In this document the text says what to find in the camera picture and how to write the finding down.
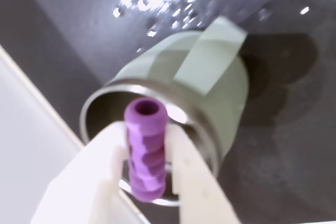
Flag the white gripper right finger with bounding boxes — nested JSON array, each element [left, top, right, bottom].
[[166, 124, 253, 224]]

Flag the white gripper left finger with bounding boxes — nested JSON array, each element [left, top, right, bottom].
[[30, 120, 148, 224]]

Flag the purple ribbed pen grip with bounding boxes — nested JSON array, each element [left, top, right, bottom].
[[123, 97, 169, 204]]

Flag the grey-green steel-lined mug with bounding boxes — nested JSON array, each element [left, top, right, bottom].
[[79, 16, 249, 207]]

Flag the black glossy table mat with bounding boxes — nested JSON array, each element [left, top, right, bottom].
[[0, 0, 336, 224]]

